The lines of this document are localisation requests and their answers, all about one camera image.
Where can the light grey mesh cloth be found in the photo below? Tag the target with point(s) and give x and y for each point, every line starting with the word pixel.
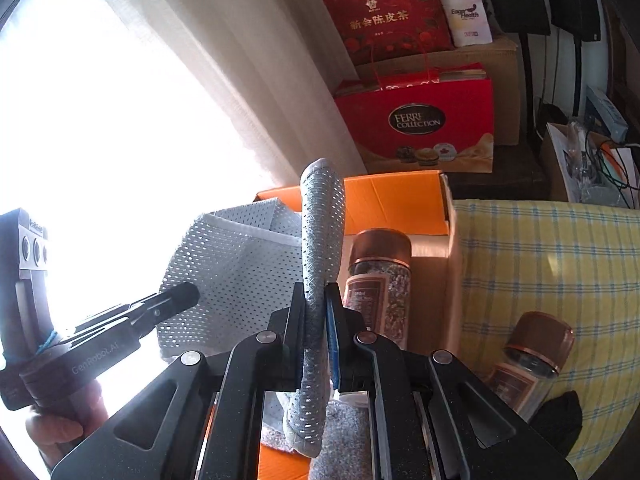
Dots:
pixel 320 220

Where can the black speaker stand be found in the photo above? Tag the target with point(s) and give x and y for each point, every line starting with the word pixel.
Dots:
pixel 525 75
pixel 576 75

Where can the white curtain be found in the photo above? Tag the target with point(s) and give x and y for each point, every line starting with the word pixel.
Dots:
pixel 225 35

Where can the dark wooden cabinet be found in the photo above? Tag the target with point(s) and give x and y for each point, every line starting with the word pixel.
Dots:
pixel 500 175

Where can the orange cardboard box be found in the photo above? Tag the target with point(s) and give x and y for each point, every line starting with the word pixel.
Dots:
pixel 400 200

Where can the brown cardboard box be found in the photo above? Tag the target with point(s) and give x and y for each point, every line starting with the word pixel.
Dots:
pixel 505 90

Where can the red gift bag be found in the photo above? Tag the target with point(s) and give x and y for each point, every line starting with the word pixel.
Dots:
pixel 385 15

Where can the red chocolate gift box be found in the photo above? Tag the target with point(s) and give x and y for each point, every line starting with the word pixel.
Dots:
pixel 450 110

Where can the yellow checkered blanket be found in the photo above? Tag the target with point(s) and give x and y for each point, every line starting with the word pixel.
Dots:
pixel 550 260

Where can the person's left hand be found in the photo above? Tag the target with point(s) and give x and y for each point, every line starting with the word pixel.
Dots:
pixel 55 430

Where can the brown labelled glass jar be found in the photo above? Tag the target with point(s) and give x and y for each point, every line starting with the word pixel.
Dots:
pixel 535 340
pixel 380 285

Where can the white tissue pack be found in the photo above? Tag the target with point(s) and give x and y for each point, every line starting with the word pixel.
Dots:
pixel 465 15

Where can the black cloth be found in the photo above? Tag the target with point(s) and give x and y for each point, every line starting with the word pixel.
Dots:
pixel 560 420

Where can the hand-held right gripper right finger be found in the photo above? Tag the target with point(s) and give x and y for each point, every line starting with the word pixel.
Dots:
pixel 334 345

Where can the blue and white box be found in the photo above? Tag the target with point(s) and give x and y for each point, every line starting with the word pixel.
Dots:
pixel 607 110

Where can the grey knitted cloth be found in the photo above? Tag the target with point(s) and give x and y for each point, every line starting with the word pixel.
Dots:
pixel 345 440

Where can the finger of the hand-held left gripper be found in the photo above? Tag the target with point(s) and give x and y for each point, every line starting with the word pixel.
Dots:
pixel 175 297

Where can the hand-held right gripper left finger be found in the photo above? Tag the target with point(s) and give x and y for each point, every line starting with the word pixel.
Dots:
pixel 300 365

